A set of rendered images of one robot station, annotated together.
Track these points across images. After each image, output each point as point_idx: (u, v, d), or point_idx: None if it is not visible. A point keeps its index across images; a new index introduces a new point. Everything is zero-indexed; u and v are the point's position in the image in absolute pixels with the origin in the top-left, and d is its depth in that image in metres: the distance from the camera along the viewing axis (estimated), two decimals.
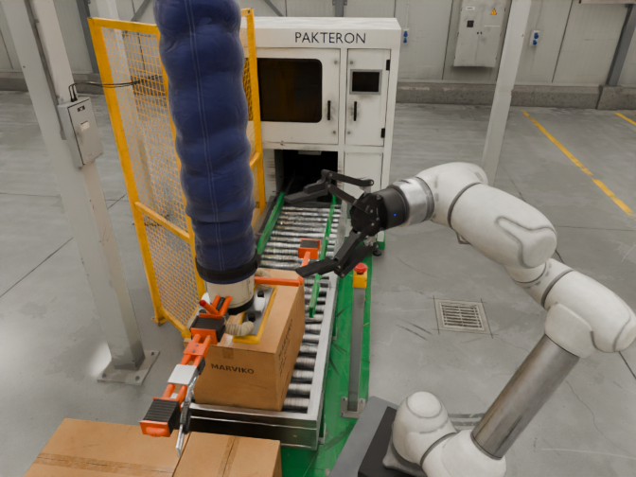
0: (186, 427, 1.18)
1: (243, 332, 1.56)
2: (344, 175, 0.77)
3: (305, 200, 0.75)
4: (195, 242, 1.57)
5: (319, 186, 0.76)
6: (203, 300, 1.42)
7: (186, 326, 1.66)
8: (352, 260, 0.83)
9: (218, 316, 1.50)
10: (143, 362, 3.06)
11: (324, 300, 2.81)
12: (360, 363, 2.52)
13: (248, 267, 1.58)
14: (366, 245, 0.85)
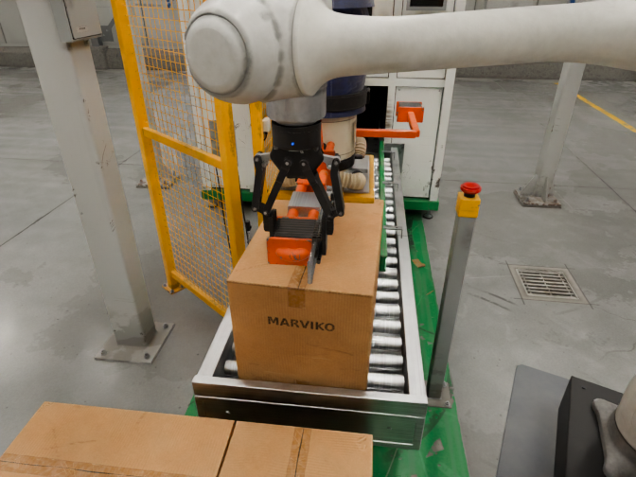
0: (319, 255, 0.76)
1: (358, 182, 1.15)
2: (253, 193, 0.73)
3: None
4: None
5: (265, 220, 0.76)
6: None
7: (273, 187, 1.24)
8: (333, 195, 0.72)
9: (328, 151, 1.09)
10: (154, 336, 2.39)
11: (393, 252, 2.13)
12: (453, 330, 1.84)
13: (361, 97, 1.17)
14: (330, 169, 0.71)
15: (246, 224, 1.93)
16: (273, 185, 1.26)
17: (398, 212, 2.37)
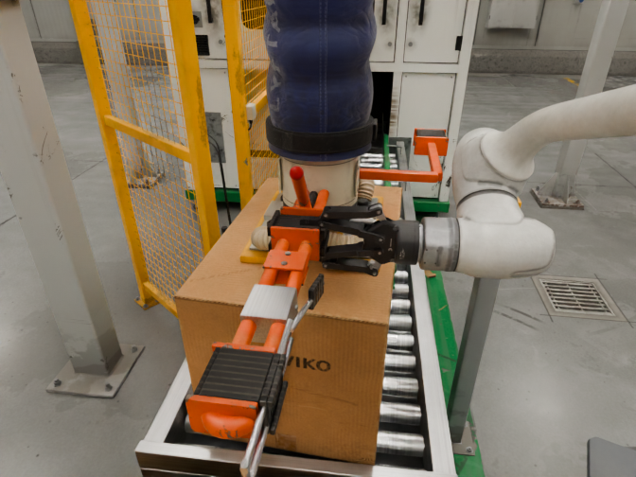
0: (275, 416, 0.48)
1: None
2: (342, 262, 0.81)
3: None
4: (271, 85, 0.86)
5: None
6: (298, 167, 0.71)
7: (248, 246, 0.96)
8: None
9: (316, 211, 0.80)
10: (119, 362, 2.02)
11: (402, 264, 1.77)
12: (480, 364, 1.48)
13: (364, 132, 0.88)
14: (370, 214, 0.74)
15: (223, 232, 1.56)
16: (249, 241, 0.98)
17: (408, 215, 2.01)
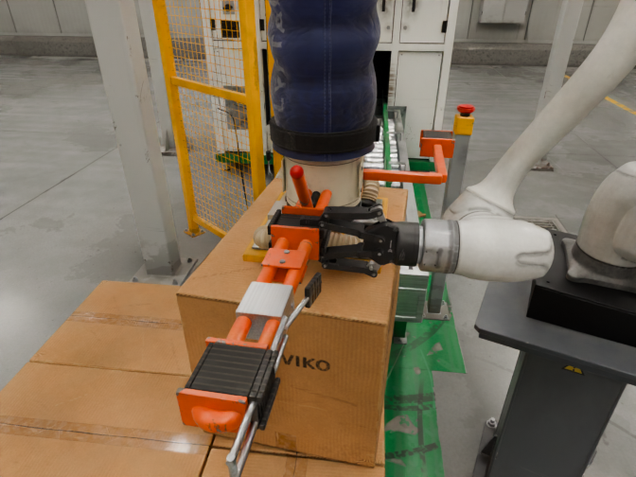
0: (266, 413, 0.48)
1: None
2: (342, 263, 0.81)
3: None
4: (274, 86, 0.87)
5: None
6: (298, 167, 0.72)
7: (251, 245, 0.97)
8: None
9: (317, 210, 0.80)
10: (180, 268, 2.63)
11: (397, 185, 2.37)
12: None
13: (367, 132, 0.88)
14: (371, 215, 0.74)
15: (267, 154, 2.17)
16: (252, 240, 0.98)
17: (401, 154, 2.61)
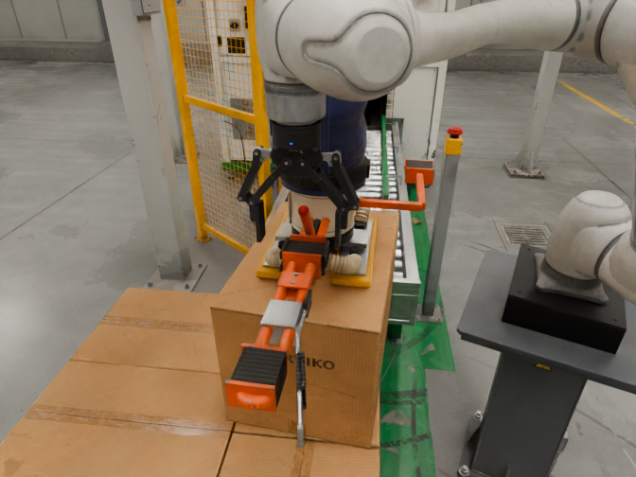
0: (304, 397, 0.67)
1: (352, 267, 1.05)
2: (243, 183, 0.73)
3: (259, 229, 0.77)
4: None
5: (252, 209, 0.76)
6: (305, 206, 0.91)
7: (262, 263, 1.16)
8: (343, 190, 0.71)
9: (319, 238, 1.00)
10: (191, 273, 2.81)
11: (394, 197, 2.55)
12: (443, 254, 2.27)
13: (359, 172, 1.07)
14: (333, 166, 0.70)
15: (273, 169, 2.35)
16: (263, 258, 1.18)
17: (398, 167, 2.80)
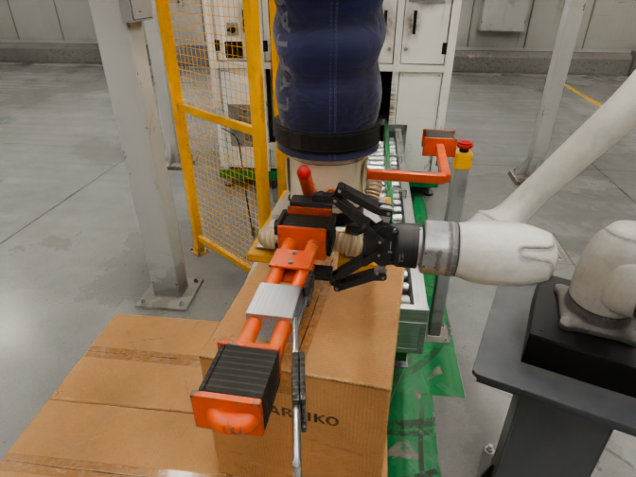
0: (303, 414, 0.48)
1: None
2: (353, 279, 0.82)
3: None
4: (279, 85, 0.87)
5: None
6: (306, 167, 0.72)
7: (255, 245, 0.97)
8: None
9: (323, 210, 0.80)
10: (186, 289, 2.69)
11: (398, 210, 2.44)
12: None
13: (372, 132, 0.88)
14: (379, 211, 0.73)
15: (273, 183, 2.23)
16: (256, 240, 0.98)
17: None
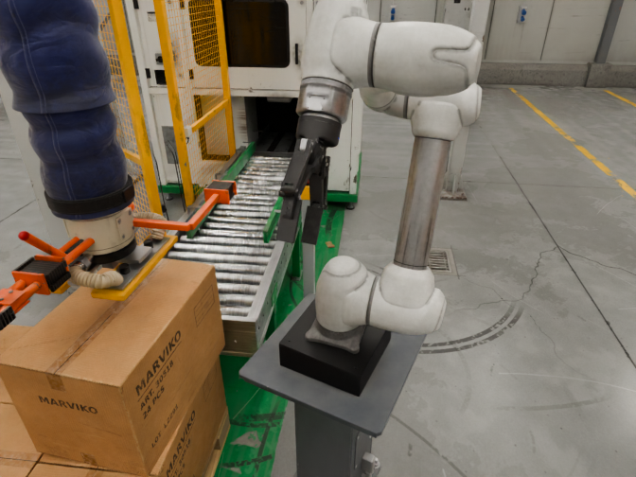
0: None
1: (99, 283, 1.18)
2: (301, 173, 0.69)
3: (297, 226, 0.71)
4: (40, 165, 1.19)
5: (293, 204, 0.70)
6: (23, 232, 1.04)
7: None
8: (324, 188, 0.85)
9: (57, 258, 1.12)
10: None
11: None
12: (313, 286, 2.47)
13: (110, 198, 1.20)
14: None
15: (162, 207, 2.56)
16: None
17: None
